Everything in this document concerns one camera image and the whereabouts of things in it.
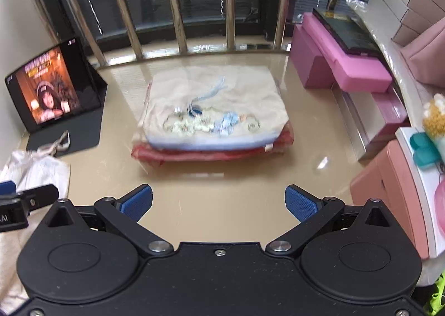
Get black tablet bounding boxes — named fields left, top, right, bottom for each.
left=4, top=38, right=101, bottom=134

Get pink fabric pouch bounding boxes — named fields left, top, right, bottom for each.
left=400, top=18, right=445, bottom=75

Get metal window railing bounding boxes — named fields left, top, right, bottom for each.
left=17, top=0, right=345, bottom=68

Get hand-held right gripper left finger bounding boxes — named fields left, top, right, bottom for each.
left=42, top=183, right=174, bottom=257

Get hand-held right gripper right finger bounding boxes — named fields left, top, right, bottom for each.
left=266, top=184, right=397, bottom=257

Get red folded garment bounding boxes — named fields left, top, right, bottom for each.
left=131, top=128, right=295, bottom=168

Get white garment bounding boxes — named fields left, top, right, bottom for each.
left=0, top=130, right=72, bottom=315

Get flat black box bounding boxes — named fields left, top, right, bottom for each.
left=312, top=8, right=383, bottom=58

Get teal small container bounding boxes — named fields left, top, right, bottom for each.
left=409, top=132, right=443, bottom=168

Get mauve box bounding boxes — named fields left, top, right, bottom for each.
left=374, top=88, right=409, bottom=133

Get neon green item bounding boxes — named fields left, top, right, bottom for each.
left=426, top=272, right=445, bottom=316

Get cream camisole dress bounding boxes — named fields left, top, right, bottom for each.
left=137, top=65, right=290, bottom=150

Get dark pink box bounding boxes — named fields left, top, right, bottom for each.
left=290, top=25, right=336, bottom=90

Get light pink box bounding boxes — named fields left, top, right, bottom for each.
left=302, top=13, right=393, bottom=93

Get dark tablet cover stand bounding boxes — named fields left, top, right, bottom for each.
left=26, top=58, right=108, bottom=160

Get salmon pink storage box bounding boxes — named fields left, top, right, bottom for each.
left=349, top=138, right=430, bottom=263

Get white shelf board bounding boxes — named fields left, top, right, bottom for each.
left=395, top=126, right=445, bottom=261

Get yellow crochet flower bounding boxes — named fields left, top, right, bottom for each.
left=422, top=93, right=445, bottom=144

